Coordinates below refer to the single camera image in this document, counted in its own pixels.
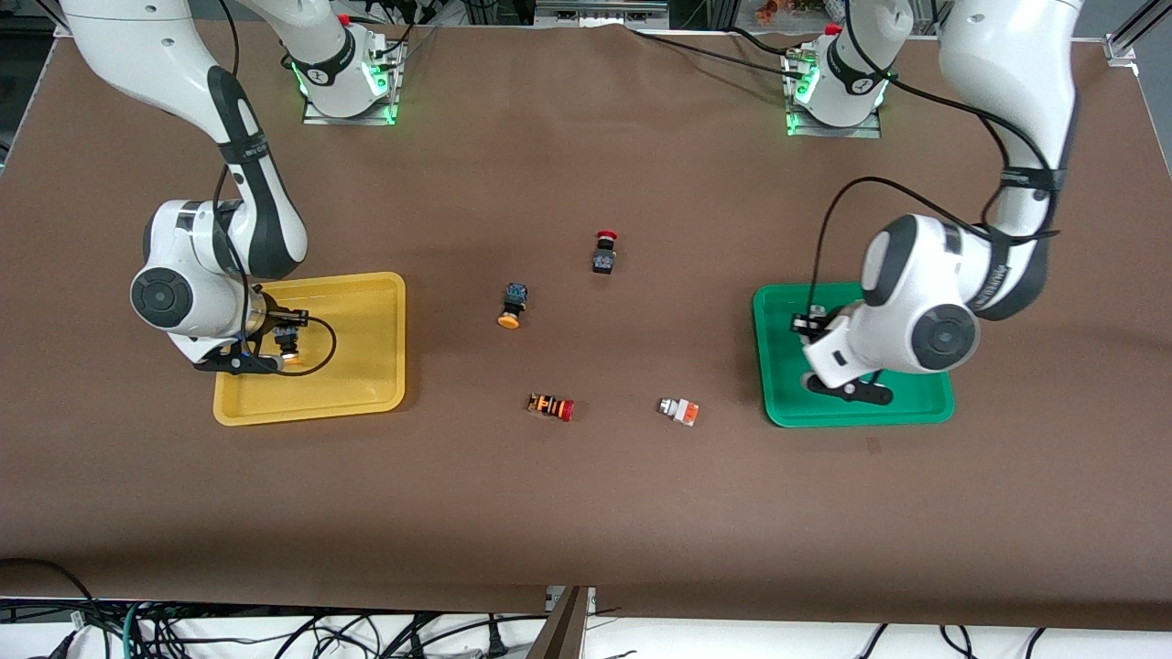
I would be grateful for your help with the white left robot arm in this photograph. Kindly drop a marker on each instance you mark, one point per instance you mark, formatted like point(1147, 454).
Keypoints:
point(1007, 55)

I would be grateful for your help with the yellow plastic tray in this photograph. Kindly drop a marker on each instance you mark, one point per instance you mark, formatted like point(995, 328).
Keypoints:
point(366, 384)

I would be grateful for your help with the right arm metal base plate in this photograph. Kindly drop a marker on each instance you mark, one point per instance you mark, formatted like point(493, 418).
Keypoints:
point(348, 120)

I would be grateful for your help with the white table bracket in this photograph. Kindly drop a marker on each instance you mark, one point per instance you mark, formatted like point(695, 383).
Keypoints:
point(553, 599)

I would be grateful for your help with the yellow mushroom push button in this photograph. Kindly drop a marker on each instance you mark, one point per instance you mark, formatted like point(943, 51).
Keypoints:
point(291, 355)
point(511, 318)

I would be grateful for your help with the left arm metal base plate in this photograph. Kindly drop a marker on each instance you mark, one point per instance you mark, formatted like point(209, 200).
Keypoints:
point(833, 134)

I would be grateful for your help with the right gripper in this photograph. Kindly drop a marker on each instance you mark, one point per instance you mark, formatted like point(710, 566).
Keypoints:
point(277, 323)

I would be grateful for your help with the white and orange push button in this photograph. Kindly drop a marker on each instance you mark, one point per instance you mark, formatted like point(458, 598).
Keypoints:
point(679, 412)

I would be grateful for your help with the brown table post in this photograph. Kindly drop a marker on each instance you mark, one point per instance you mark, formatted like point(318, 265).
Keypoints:
point(563, 631)

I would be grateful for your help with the red button with black body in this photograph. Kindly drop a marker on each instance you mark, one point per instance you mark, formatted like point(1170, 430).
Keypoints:
point(604, 261)

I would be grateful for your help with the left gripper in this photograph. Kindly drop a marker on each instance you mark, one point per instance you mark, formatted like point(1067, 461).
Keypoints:
point(811, 324)

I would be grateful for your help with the aluminium frame bar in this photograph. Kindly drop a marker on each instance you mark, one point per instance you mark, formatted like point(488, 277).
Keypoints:
point(595, 11)

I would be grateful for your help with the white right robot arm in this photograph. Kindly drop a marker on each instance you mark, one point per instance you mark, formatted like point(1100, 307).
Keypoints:
point(183, 247)

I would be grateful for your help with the aluminium corner profile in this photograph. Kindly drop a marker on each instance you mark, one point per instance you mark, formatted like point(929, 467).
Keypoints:
point(1122, 41)

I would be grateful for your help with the red button with orange body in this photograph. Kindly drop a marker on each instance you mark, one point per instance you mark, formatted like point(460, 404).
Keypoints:
point(549, 405)

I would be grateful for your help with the green plastic tray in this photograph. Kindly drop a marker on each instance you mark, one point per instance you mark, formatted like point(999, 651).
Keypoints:
point(778, 384)

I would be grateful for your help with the brown table cover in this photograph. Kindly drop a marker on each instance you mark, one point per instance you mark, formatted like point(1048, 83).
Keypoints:
point(586, 513)

